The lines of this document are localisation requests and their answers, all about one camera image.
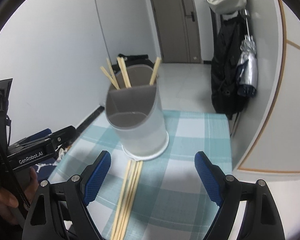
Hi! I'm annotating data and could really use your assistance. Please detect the person's left hand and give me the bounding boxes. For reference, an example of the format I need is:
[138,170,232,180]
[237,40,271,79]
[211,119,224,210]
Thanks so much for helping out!
[0,167,39,225]

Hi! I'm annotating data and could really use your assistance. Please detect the navy jordan shoe box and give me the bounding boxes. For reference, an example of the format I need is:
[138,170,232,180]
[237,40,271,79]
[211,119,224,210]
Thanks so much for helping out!
[34,160,58,176]

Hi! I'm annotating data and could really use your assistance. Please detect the wooden chopstick in holder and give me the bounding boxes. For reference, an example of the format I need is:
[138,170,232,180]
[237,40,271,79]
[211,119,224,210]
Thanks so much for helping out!
[106,58,120,89]
[117,57,132,88]
[100,66,120,90]
[149,57,161,85]

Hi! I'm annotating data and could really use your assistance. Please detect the white grey utensil holder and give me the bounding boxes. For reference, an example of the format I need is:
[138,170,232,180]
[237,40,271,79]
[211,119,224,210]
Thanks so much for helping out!
[105,64,169,161]

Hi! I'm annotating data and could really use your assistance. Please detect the teal plaid tablecloth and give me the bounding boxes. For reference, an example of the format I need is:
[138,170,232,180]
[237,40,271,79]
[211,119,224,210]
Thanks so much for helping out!
[49,111,232,239]

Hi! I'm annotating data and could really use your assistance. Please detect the silver folded umbrella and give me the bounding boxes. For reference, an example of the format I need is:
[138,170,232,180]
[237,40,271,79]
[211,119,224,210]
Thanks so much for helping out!
[236,9,258,98]

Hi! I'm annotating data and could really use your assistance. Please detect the grey entrance door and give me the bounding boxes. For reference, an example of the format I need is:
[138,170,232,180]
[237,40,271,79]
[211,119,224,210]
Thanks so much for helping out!
[150,0,202,63]

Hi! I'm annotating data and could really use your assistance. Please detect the black hanging jacket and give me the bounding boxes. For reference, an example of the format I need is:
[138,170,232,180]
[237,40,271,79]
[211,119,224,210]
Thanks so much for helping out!
[211,15,248,120]

